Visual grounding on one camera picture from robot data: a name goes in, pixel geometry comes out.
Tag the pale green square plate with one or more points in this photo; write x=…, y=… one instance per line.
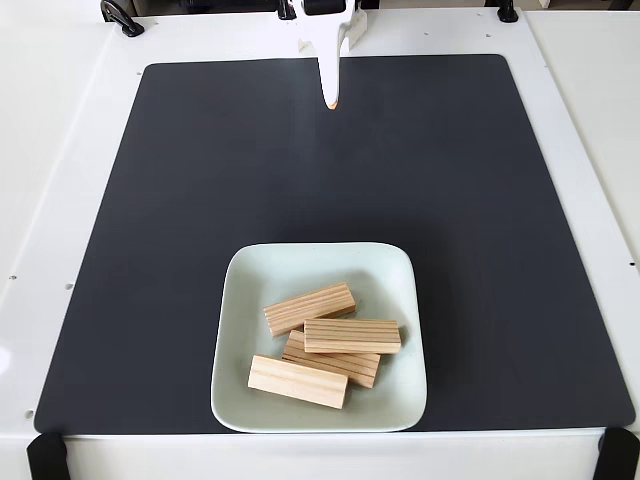
x=250, y=300

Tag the black table clamp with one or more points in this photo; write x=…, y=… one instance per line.
x=507, y=14
x=131, y=29

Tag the black rubber mat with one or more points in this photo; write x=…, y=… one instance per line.
x=150, y=250

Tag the grooved wooden block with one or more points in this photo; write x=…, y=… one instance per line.
x=352, y=371
x=297, y=382
x=352, y=336
x=307, y=307

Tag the white studded base block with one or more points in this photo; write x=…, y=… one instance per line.
x=305, y=46
x=357, y=32

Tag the small black base clamp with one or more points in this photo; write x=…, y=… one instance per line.
x=286, y=10

